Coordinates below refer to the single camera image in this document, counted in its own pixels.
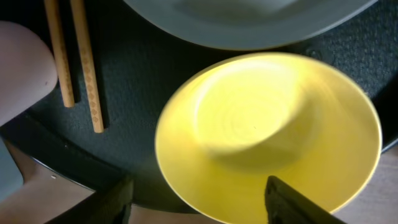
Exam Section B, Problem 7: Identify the left wooden chopstick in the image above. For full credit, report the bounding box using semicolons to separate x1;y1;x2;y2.
44;0;75;108

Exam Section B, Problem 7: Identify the wooden chopstick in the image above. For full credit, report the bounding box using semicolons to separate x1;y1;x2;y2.
70;0;104;133
44;0;75;108

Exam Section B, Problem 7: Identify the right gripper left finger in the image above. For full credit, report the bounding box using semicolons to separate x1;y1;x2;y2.
46;176;134;224

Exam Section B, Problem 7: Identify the grey plastic dishwasher rack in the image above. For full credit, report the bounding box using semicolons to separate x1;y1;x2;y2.
0;139;24;202

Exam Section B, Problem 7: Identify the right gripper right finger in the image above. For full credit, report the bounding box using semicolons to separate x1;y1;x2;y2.
264;175;345;224

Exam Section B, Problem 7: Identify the yellow bowl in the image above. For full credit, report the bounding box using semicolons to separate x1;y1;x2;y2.
155;52;382;223

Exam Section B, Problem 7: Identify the white ceramic plate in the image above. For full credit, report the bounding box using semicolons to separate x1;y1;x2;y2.
125;0;375;50

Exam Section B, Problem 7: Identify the right wooden chopstick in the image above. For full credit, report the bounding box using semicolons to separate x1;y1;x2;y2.
70;0;104;133

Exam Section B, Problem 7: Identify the round black serving tray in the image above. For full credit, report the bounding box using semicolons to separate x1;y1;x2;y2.
1;1;397;213

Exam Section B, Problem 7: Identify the pink plastic cup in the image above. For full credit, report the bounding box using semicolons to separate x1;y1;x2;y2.
1;21;58;125

